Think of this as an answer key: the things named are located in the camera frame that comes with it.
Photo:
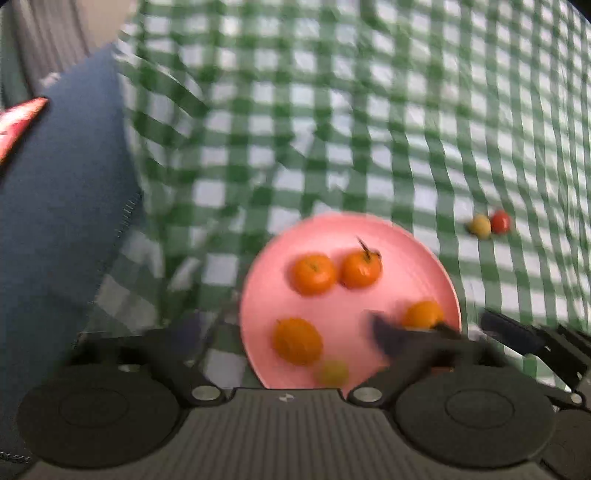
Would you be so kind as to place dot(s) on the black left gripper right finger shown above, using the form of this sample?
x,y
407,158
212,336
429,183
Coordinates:
x,y
451,408

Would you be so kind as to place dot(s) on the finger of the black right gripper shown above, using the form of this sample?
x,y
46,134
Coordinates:
x,y
527,339
452,338

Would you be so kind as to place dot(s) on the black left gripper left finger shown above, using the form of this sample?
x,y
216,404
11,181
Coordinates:
x,y
115,400

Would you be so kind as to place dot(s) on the yellow-green small fruit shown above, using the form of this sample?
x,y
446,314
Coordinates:
x,y
480,226

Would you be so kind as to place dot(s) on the red cherry tomato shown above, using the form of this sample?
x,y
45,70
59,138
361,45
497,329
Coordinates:
x,y
501,222

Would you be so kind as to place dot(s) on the yellow fruit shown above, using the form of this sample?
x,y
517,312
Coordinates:
x,y
332,373

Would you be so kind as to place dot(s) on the orange tomato with stem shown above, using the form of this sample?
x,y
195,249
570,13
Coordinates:
x,y
361,268

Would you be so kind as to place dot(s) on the large orange citrus fruit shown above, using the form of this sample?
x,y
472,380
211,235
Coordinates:
x,y
297,341

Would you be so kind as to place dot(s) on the small orange tomato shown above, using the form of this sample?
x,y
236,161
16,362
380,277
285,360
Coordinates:
x,y
313,274

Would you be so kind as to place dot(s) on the orange cherry tomato on plate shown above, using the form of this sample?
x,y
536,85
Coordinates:
x,y
423,315

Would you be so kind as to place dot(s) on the pink round plate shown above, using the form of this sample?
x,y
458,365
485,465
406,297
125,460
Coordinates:
x,y
412,273

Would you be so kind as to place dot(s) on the blue sofa cushion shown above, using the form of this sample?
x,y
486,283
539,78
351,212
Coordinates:
x,y
68,189

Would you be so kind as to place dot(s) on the green checkered tablecloth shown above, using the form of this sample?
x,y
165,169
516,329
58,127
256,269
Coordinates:
x,y
243,117

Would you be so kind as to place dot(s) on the black smartphone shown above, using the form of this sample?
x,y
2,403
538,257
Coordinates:
x,y
16,121

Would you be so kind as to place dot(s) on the grey curtain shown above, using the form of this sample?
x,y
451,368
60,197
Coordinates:
x,y
39,41

